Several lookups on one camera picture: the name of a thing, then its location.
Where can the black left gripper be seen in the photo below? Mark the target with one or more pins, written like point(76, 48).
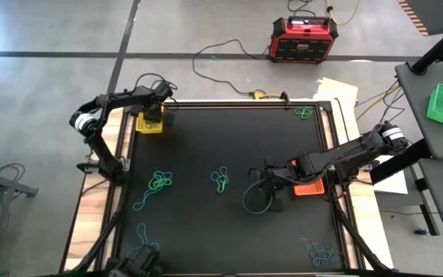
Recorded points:
point(156, 96)

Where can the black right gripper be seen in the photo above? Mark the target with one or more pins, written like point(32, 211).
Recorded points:
point(279, 177)

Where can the long blue rubber band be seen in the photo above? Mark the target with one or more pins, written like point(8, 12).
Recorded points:
point(141, 204)

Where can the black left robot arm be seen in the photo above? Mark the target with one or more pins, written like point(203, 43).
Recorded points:
point(123, 99)

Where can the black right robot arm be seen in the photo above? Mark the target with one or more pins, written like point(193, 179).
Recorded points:
point(340, 155)

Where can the yellow plastic basket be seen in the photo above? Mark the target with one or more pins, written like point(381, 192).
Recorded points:
point(148, 131)

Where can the orange plastic basket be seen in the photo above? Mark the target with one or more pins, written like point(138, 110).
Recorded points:
point(308, 189)

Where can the black table mat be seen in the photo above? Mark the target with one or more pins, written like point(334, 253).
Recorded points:
point(214, 231)

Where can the black table clamp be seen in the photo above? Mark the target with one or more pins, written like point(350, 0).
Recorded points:
point(284, 97)

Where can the yellow extension plug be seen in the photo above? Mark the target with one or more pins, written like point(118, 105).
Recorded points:
point(260, 94)

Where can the white paper sheet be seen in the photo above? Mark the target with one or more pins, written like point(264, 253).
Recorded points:
point(392, 184)

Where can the black stand beam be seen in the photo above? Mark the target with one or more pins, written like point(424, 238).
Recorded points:
point(402, 161)

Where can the red black power station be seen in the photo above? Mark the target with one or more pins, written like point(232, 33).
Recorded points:
point(302, 46)

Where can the small black floor object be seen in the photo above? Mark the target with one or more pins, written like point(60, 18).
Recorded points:
point(421, 232)

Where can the black stand pole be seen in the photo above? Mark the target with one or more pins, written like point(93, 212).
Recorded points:
point(440, 46)

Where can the black mat with orange stripes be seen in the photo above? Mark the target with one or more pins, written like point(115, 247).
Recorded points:
point(433, 15)

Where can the black floor rail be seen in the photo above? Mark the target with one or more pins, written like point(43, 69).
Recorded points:
point(429, 211)

